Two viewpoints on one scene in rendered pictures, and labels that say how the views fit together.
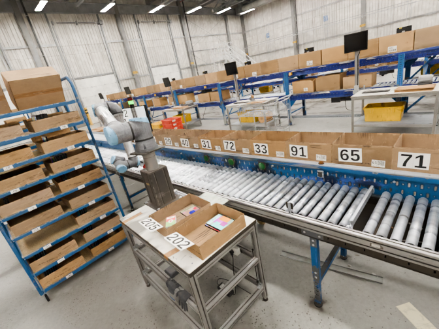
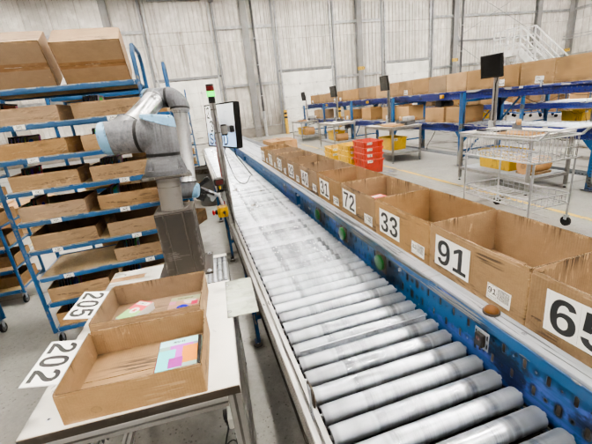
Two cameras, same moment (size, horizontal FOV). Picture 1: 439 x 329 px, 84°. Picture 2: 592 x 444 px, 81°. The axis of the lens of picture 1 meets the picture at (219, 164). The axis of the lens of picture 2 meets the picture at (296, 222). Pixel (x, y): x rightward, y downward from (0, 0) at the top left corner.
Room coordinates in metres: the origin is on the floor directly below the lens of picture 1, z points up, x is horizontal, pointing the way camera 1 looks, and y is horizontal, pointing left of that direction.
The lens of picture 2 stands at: (0.81, -0.73, 1.50)
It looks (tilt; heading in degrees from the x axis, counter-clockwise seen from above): 19 degrees down; 28
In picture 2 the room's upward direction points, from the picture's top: 6 degrees counter-clockwise
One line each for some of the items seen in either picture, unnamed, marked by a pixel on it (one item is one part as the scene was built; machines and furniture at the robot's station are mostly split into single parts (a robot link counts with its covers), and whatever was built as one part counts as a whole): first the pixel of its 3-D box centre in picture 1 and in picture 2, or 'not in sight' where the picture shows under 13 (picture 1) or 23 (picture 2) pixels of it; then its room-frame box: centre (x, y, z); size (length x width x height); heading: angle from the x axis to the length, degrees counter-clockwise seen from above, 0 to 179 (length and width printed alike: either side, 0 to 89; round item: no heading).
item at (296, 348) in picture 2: (276, 190); (360, 333); (1.77, -0.42, 0.72); 0.52 x 0.05 x 0.05; 133
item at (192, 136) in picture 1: (196, 138); (327, 176); (3.12, 0.22, 0.97); 0.39 x 0.29 x 0.17; 43
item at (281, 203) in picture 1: (291, 194); (380, 357); (1.67, -0.51, 0.72); 0.52 x 0.05 x 0.05; 133
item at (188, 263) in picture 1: (180, 220); (159, 315); (1.61, 0.38, 0.74); 1.00 x 0.58 x 0.03; 39
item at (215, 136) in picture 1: (218, 140); (350, 187); (2.84, -0.05, 0.96); 0.39 x 0.29 x 0.17; 43
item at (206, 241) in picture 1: (210, 228); (144, 358); (1.35, 0.14, 0.80); 0.38 x 0.28 x 0.10; 128
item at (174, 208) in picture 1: (181, 214); (155, 305); (1.59, 0.36, 0.80); 0.38 x 0.28 x 0.10; 127
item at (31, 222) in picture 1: (34, 215); (71, 231); (2.15, 1.84, 0.79); 0.40 x 0.30 x 0.10; 134
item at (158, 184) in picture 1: (158, 185); (181, 238); (1.98, 0.56, 0.91); 0.26 x 0.26 x 0.33; 39
